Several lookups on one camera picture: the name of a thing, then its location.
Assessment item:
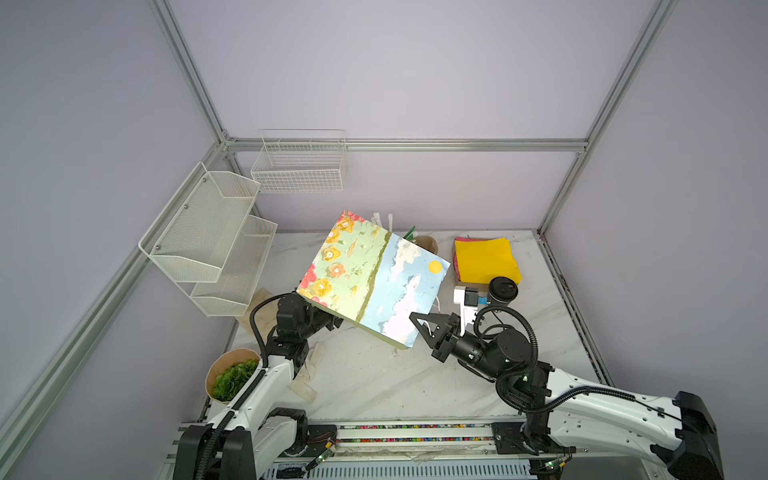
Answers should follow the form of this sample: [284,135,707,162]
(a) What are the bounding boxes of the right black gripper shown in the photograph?
[409,310,504,380]

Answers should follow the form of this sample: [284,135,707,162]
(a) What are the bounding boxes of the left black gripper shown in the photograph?
[298,282,354,340]

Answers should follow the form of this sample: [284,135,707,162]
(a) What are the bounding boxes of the paper coffee cup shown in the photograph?
[487,276,519,306]

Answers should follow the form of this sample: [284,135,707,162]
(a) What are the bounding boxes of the painted paper gift bag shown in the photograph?
[297,211,451,349]

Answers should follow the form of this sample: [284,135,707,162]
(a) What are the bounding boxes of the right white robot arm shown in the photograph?
[410,306,724,479]

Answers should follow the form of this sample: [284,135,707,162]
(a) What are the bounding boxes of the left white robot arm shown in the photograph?
[171,292,343,479]

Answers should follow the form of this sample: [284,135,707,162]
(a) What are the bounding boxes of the brown paper bag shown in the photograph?
[237,288,278,335]

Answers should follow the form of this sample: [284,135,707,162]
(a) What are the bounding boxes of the cardboard napkin box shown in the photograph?
[455,280,487,292]

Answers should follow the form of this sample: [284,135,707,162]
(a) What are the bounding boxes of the lower white mesh shelf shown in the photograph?
[190,215,277,317]

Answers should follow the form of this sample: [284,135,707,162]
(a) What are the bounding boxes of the white mesh shelf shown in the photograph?
[138,163,260,283]
[190,215,277,317]

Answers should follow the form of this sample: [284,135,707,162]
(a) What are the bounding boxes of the yellow napkin stack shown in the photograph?
[454,237,522,284]

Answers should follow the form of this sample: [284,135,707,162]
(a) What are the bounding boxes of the paper bowl of greens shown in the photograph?
[205,348,261,404]

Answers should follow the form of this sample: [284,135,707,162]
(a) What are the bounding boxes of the stacked brown cup carriers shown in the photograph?
[413,235,439,255]

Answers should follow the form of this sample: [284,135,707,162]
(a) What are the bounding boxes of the upper white mesh shelf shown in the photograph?
[138,163,260,283]

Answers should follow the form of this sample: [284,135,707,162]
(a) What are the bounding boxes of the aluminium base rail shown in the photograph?
[179,416,661,464]

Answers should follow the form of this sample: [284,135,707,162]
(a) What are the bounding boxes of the white wire basket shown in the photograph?
[251,129,348,194]

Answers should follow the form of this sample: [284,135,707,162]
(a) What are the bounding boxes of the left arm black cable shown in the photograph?
[191,290,298,480]

